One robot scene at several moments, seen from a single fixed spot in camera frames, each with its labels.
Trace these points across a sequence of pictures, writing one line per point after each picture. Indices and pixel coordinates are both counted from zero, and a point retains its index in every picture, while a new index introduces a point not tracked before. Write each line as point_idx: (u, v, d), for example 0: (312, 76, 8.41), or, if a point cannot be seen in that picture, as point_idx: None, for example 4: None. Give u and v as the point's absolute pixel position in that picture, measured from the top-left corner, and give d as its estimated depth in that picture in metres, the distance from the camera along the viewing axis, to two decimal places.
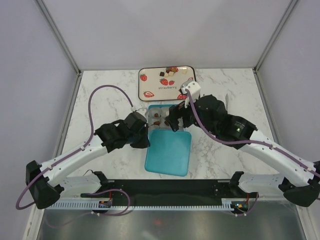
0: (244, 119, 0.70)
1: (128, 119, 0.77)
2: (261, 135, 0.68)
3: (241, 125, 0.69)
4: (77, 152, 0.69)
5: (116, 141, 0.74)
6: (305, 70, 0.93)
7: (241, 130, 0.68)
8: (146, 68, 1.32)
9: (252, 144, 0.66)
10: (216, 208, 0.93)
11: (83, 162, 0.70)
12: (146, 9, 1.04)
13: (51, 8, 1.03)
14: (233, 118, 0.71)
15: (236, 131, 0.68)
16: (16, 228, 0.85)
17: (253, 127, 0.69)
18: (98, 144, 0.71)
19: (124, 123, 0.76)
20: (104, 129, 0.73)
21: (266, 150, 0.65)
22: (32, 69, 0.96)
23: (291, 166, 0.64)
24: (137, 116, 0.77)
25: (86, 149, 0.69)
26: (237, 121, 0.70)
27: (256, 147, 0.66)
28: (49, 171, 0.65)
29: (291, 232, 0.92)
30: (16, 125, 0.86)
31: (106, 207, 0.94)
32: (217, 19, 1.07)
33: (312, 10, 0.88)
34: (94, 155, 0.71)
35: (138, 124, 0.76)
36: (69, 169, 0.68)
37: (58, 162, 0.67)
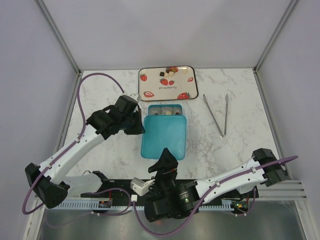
0: (182, 186, 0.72)
1: (118, 103, 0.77)
2: (203, 185, 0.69)
3: (185, 194, 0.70)
4: (73, 146, 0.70)
5: (111, 127, 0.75)
6: (305, 70, 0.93)
7: (190, 198, 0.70)
8: (146, 68, 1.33)
9: (205, 199, 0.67)
10: (216, 208, 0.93)
11: (81, 154, 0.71)
12: (146, 9, 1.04)
13: (51, 9, 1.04)
14: (176, 192, 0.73)
15: (186, 203, 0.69)
16: (16, 228, 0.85)
17: (193, 185, 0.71)
18: (92, 132, 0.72)
19: (114, 107, 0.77)
20: (96, 117, 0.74)
21: (218, 191, 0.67)
22: (33, 69, 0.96)
23: (243, 180, 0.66)
24: (126, 99, 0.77)
25: (81, 141, 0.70)
26: (180, 192, 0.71)
27: (210, 197, 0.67)
28: (49, 169, 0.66)
29: (292, 233, 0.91)
30: (17, 125, 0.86)
31: (106, 207, 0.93)
32: (217, 19, 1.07)
33: (312, 10, 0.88)
34: (91, 145, 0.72)
35: (129, 108, 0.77)
36: (69, 164, 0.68)
37: (57, 158, 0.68)
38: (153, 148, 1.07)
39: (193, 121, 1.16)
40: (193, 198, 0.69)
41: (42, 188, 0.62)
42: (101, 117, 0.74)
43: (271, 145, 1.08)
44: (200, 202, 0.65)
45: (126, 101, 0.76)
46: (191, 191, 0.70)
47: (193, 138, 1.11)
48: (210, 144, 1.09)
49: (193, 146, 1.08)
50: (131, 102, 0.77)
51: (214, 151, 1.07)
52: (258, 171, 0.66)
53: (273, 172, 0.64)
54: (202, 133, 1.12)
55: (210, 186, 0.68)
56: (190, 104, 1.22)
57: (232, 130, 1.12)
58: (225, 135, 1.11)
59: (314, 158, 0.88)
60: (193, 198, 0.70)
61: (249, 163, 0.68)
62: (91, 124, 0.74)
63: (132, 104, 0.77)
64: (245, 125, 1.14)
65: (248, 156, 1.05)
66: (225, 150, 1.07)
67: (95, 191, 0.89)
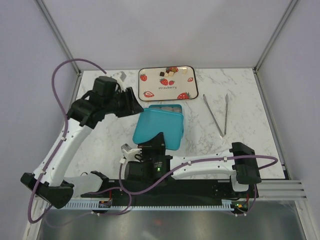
0: (158, 158, 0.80)
1: (96, 87, 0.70)
2: (178, 160, 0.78)
3: (159, 164, 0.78)
4: (61, 145, 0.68)
5: (95, 115, 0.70)
6: (305, 69, 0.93)
7: (161, 168, 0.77)
8: (146, 68, 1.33)
9: (175, 173, 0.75)
10: (216, 208, 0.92)
11: (72, 151, 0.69)
12: (146, 9, 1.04)
13: (51, 9, 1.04)
14: (152, 162, 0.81)
15: (157, 172, 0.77)
16: (16, 228, 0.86)
17: (168, 158, 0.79)
18: (76, 126, 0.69)
19: (93, 93, 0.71)
20: (76, 107, 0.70)
21: (188, 169, 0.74)
22: (32, 68, 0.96)
23: (213, 165, 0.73)
24: (103, 80, 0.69)
25: (68, 138, 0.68)
26: (154, 162, 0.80)
27: (179, 172, 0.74)
28: (44, 175, 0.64)
29: (292, 233, 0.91)
30: (17, 125, 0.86)
31: (106, 207, 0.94)
32: (217, 18, 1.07)
33: (312, 9, 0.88)
34: (79, 140, 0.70)
35: (108, 88, 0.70)
36: (63, 163, 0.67)
37: (48, 162, 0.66)
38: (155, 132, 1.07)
39: (193, 121, 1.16)
40: (165, 169, 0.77)
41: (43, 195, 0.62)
42: (82, 106, 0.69)
43: (271, 145, 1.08)
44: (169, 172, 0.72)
45: (103, 82, 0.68)
46: (164, 162, 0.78)
47: (193, 138, 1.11)
48: (210, 144, 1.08)
49: (192, 146, 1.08)
50: (109, 82, 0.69)
51: (214, 151, 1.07)
52: (229, 161, 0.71)
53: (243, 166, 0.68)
54: (202, 133, 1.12)
55: (182, 163, 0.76)
56: (190, 104, 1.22)
57: (232, 130, 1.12)
58: (225, 135, 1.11)
59: (314, 157, 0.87)
60: (164, 169, 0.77)
61: (224, 152, 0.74)
62: (73, 117, 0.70)
63: (111, 84, 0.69)
64: (246, 125, 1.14)
65: None
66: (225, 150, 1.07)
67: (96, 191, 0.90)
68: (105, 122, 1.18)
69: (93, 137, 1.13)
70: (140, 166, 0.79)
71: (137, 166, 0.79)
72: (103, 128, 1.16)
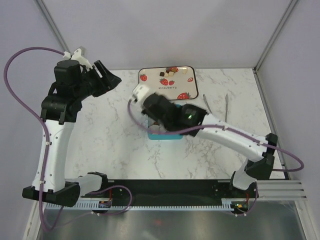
0: (194, 106, 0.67)
1: (58, 77, 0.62)
2: (213, 119, 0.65)
3: (191, 112, 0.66)
4: (48, 150, 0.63)
5: (72, 106, 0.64)
6: (305, 69, 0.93)
7: (193, 118, 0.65)
8: (146, 68, 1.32)
9: (204, 130, 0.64)
10: (216, 208, 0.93)
11: (62, 152, 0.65)
12: (146, 9, 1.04)
13: (51, 9, 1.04)
14: (183, 108, 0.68)
15: (187, 119, 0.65)
16: (16, 228, 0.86)
17: (204, 113, 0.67)
18: (56, 126, 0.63)
19: (59, 84, 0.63)
20: (48, 106, 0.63)
21: (220, 133, 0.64)
22: (32, 69, 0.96)
23: (245, 142, 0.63)
24: (63, 67, 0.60)
25: (52, 140, 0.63)
26: (187, 108, 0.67)
27: (210, 132, 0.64)
28: (45, 184, 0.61)
29: (292, 233, 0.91)
30: (16, 125, 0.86)
31: (106, 207, 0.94)
32: (217, 19, 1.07)
33: (312, 9, 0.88)
34: (64, 139, 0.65)
35: (72, 74, 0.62)
36: (58, 168, 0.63)
37: (43, 170, 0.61)
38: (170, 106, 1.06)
39: None
40: (195, 121, 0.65)
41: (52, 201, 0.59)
42: (54, 103, 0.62)
43: None
44: (199, 127, 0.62)
45: (65, 69, 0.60)
46: (198, 114, 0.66)
47: (193, 138, 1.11)
48: (210, 145, 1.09)
49: (192, 146, 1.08)
50: (70, 67, 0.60)
51: (214, 151, 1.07)
52: (262, 146, 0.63)
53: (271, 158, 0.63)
54: None
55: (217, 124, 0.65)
56: (190, 104, 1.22)
57: None
58: None
59: (314, 157, 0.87)
60: (195, 119, 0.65)
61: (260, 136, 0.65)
62: (48, 118, 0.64)
63: (74, 68, 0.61)
64: (245, 125, 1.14)
65: None
66: (225, 150, 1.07)
67: (97, 189, 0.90)
68: (105, 122, 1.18)
69: (93, 137, 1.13)
70: (169, 105, 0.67)
71: (165, 103, 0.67)
72: (103, 128, 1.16)
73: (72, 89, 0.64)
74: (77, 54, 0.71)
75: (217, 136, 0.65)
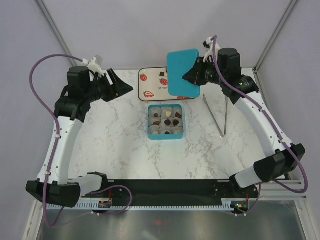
0: (252, 80, 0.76)
1: (70, 82, 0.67)
2: (257, 97, 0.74)
3: (246, 83, 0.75)
4: (58, 143, 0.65)
5: (83, 107, 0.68)
6: (304, 69, 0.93)
7: (243, 86, 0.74)
8: (146, 68, 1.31)
9: (245, 100, 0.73)
10: (216, 208, 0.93)
11: (69, 147, 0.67)
12: (146, 9, 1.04)
13: (51, 10, 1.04)
14: (243, 77, 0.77)
15: (238, 85, 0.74)
16: (16, 228, 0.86)
17: (255, 89, 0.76)
18: (67, 122, 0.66)
19: (70, 88, 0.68)
20: (61, 106, 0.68)
21: (255, 110, 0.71)
22: (32, 69, 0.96)
23: (269, 132, 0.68)
24: (73, 72, 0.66)
25: (62, 134, 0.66)
26: (247, 80, 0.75)
27: (247, 105, 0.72)
28: (50, 176, 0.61)
29: (292, 233, 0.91)
30: (16, 126, 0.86)
31: (106, 207, 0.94)
32: (217, 19, 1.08)
33: (311, 10, 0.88)
34: (73, 135, 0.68)
35: (82, 79, 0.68)
36: (65, 161, 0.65)
37: (50, 162, 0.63)
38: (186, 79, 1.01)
39: (193, 121, 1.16)
40: (244, 90, 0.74)
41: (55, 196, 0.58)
42: (66, 103, 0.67)
43: None
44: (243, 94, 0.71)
45: (76, 73, 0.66)
46: (249, 86, 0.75)
47: (193, 138, 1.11)
48: (210, 145, 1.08)
49: (191, 146, 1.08)
50: (80, 71, 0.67)
51: (214, 151, 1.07)
52: (281, 145, 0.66)
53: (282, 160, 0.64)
54: (202, 133, 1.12)
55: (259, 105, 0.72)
56: (190, 104, 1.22)
57: (232, 130, 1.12)
58: (225, 135, 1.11)
59: (314, 157, 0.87)
60: (246, 88, 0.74)
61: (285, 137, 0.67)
62: (61, 115, 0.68)
63: (84, 72, 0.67)
64: (245, 125, 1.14)
65: (248, 156, 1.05)
66: (225, 150, 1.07)
67: (97, 189, 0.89)
68: (105, 122, 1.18)
69: (93, 137, 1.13)
70: (237, 70, 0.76)
71: (233, 62, 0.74)
72: (103, 128, 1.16)
73: (82, 92, 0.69)
74: (91, 61, 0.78)
75: (251, 112, 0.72)
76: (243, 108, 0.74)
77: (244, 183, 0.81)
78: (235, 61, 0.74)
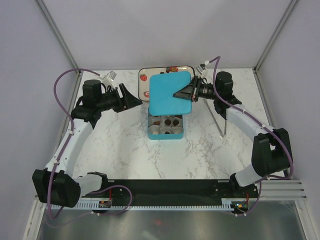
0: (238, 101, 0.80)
1: (84, 92, 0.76)
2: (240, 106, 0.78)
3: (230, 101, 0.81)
4: (70, 138, 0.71)
5: (95, 114, 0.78)
6: (305, 69, 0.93)
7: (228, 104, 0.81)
8: (146, 68, 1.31)
9: (232, 111, 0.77)
10: (216, 208, 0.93)
11: (79, 144, 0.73)
12: (146, 9, 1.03)
13: (51, 9, 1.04)
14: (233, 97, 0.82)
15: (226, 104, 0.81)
16: (16, 228, 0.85)
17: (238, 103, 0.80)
18: (81, 123, 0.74)
19: (85, 98, 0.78)
20: (76, 112, 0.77)
21: (239, 115, 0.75)
22: (32, 69, 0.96)
23: (252, 124, 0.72)
24: (89, 84, 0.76)
25: (75, 132, 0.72)
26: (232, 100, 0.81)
27: (232, 112, 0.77)
28: (58, 165, 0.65)
29: (292, 233, 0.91)
30: (17, 126, 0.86)
31: (106, 207, 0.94)
32: (217, 19, 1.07)
33: (312, 9, 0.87)
34: (84, 135, 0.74)
35: (95, 90, 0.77)
36: (73, 156, 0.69)
37: (60, 153, 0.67)
38: (178, 97, 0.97)
39: (193, 121, 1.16)
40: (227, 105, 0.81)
41: (59, 182, 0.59)
42: (81, 111, 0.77)
43: None
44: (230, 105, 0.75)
45: (90, 86, 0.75)
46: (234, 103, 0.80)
47: (193, 138, 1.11)
48: (210, 145, 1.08)
49: (191, 146, 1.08)
50: (95, 84, 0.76)
51: (214, 151, 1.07)
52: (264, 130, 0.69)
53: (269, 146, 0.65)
54: (202, 133, 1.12)
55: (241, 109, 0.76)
56: None
57: (232, 130, 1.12)
58: (225, 135, 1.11)
59: (315, 157, 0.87)
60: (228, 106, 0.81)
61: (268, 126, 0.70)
62: (76, 117, 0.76)
63: (98, 85, 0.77)
64: None
65: (248, 156, 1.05)
66: (225, 150, 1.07)
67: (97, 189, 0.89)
68: (105, 122, 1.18)
69: (93, 137, 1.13)
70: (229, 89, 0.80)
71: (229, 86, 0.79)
72: (103, 128, 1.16)
73: (94, 101, 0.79)
74: (106, 76, 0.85)
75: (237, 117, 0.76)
76: (231, 116, 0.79)
77: (244, 181, 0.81)
78: (230, 87, 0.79)
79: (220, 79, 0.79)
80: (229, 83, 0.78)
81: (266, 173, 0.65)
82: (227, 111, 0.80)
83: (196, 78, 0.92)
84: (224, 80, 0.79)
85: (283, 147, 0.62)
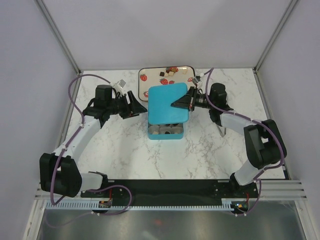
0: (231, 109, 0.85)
1: (97, 94, 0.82)
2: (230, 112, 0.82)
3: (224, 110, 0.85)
4: (80, 130, 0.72)
5: (104, 115, 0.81)
6: (305, 69, 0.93)
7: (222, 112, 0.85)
8: (146, 68, 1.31)
9: (224, 115, 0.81)
10: (216, 208, 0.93)
11: (87, 138, 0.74)
12: (146, 9, 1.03)
13: (51, 9, 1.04)
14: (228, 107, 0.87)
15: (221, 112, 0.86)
16: (16, 228, 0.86)
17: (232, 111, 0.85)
18: (92, 119, 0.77)
19: (96, 99, 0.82)
20: (88, 111, 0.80)
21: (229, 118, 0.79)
22: (33, 69, 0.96)
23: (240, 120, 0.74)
24: (102, 87, 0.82)
25: (85, 125, 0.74)
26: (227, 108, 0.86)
27: (224, 117, 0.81)
28: (65, 151, 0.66)
29: (292, 233, 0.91)
30: (17, 126, 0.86)
31: (106, 207, 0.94)
32: (217, 19, 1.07)
33: (312, 10, 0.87)
34: (92, 130, 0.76)
35: (107, 94, 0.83)
36: (80, 146, 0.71)
37: (69, 141, 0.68)
38: (176, 106, 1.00)
39: (193, 121, 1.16)
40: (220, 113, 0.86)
41: (65, 167, 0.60)
42: (92, 110, 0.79)
43: None
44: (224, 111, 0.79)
45: (103, 89, 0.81)
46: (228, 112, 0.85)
47: (193, 138, 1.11)
48: (210, 145, 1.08)
49: (191, 146, 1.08)
50: (107, 88, 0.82)
51: (214, 151, 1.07)
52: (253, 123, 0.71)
53: (260, 138, 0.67)
54: (202, 133, 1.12)
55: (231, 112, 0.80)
56: None
57: (232, 130, 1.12)
58: (225, 135, 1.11)
59: (315, 158, 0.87)
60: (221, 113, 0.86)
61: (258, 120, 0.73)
62: (87, 114, 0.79)
63: (110, 89, 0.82)
64: None
65: None
66: (225, 150, 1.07)
67: (97, 188, 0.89)
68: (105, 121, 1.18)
69: (93, 137, 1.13)
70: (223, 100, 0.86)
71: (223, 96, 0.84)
72: (103, 127, 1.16)
73: (105, 103, 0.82)
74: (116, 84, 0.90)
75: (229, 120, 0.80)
76: (225, 121, 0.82)
77: (243, 180, 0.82)
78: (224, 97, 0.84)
79: (214, 90, 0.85)
80: (222, 94, 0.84)
81: (261, 164, 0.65)
82: (221, 117, 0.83)
83: (192, 89, 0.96)
84: (218, 92, 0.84)
85: (271, 134, 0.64)
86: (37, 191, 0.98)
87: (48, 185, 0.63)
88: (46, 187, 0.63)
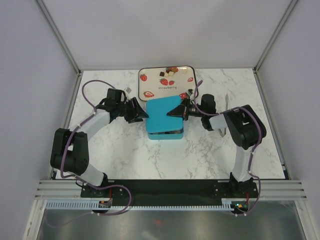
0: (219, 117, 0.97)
1: (109, 94, 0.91)
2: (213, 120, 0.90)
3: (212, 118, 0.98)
4: (92, 118, 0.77)
5: (114, 112, 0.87)
6: (305, 69, 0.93)
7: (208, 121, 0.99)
8: (146, 68, 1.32)
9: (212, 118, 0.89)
10: (216, 208, 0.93)
11: (96, 126, 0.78)
12: (146, 9, 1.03)
13: (51, 9, 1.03)
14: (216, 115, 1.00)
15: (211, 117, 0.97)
16: (16, 228, 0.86)
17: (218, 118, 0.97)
18: (103, 111, 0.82)
19: (108, 99, 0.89)
20: (101, 106, 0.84)
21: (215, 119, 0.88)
22: (32, 69, 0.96)
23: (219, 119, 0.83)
24: (114, 89, 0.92)
25: (97, 115, 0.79)
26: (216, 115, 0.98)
27: (212, 120, 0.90)
28: (79, 128, 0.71)
29: (292, 233, 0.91)
30: (17, 126, 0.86)
31: (106, 207, 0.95)
32: (217, 19, 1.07)
33: (312, 9, 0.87)
34: (101, 120, 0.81)
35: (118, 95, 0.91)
36: (90, 131, 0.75)
37: (84, 121, 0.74)
38: (172, 116, 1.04)
39: (193, 121, 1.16)
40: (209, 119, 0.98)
41: (78, 139, 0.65)
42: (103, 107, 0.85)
43: (271, 144, 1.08)
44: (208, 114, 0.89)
45: (114, 90, 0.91)
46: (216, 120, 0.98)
47: (193, 138, 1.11)
48: (210, 145, 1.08)
49: (191, 146, 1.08)
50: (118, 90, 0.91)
51: (214, 151, 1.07)
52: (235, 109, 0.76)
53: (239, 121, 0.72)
54: (202, 133, 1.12)
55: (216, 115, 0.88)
56: None
57: None
58: (225, 135, 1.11)
59: (315, 157, 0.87)
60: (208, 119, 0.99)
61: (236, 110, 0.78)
62: (100, 109, 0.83)
63: (119, 91, 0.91)
64: None
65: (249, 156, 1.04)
66: (225, 150, 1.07)
67: (95, 185, 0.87)
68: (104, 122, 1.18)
69: (93, 137, 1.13)
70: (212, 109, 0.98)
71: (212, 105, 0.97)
72: (103, 127, 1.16)
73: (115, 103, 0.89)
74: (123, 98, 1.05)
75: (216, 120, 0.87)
76: (213, 123, 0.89)
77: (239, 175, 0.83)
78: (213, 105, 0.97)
79: (204, 100, 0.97)
80: (212, 102, 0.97)
81: (244, 142, 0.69)
82: (210, 121, 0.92)
83: (186, 100, 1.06)
84: (207, 101, 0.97)
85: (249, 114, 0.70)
86: (37, 191, 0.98)
87: (57, 159, 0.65)
88: (54, 161, 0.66)
